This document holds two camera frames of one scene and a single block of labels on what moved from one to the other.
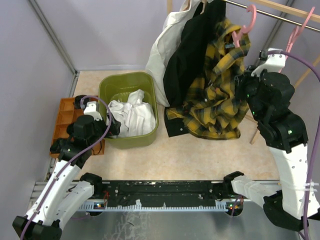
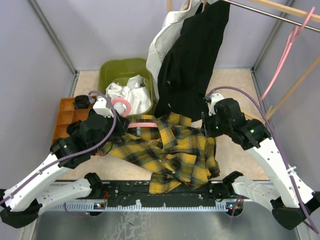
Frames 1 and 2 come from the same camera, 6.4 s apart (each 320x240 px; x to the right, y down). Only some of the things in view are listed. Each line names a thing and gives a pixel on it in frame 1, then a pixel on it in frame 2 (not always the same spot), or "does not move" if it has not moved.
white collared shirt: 136,117 -> 136,91
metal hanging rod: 272,16 does not move
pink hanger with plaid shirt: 243,30 -> 128,111
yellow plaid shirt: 214,111 -> 171,149
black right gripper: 241,80 -> 206,128
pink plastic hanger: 297,30 does not move
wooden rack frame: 290,9 does not move
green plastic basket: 133,98 -> 118,70
